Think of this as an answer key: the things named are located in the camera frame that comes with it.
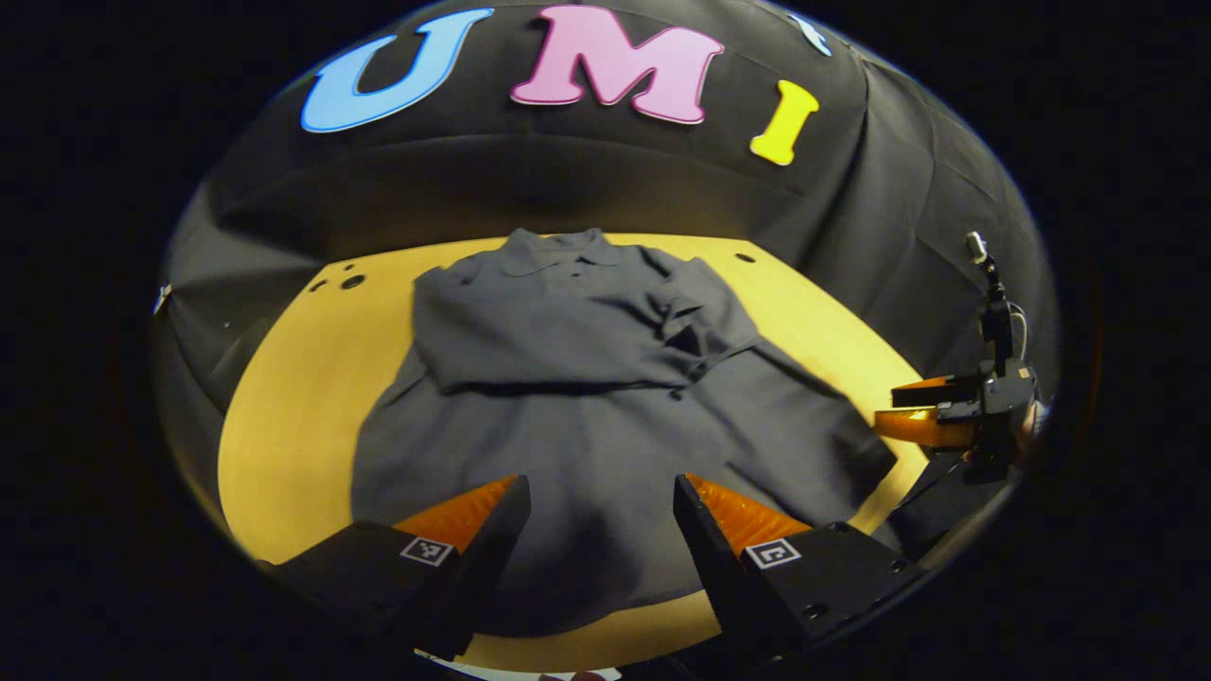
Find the black backdrop cloth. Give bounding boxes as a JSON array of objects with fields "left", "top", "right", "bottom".
[{"left": 151, "top": 0, "right": 1061, "bottom": 559}]

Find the grey collared shirt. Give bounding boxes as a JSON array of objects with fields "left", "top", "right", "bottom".
[{"left": 350, "top": 227, "right": 900, "bottom": 639}]

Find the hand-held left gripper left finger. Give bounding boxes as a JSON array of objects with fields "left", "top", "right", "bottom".
[{"left": 257, "top": 475, "right": 533, "bottom": 661}]

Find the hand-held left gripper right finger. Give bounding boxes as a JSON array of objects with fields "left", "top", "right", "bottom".
[{"left": 673, "top": 473, "right": 929, "bottom": 665}]

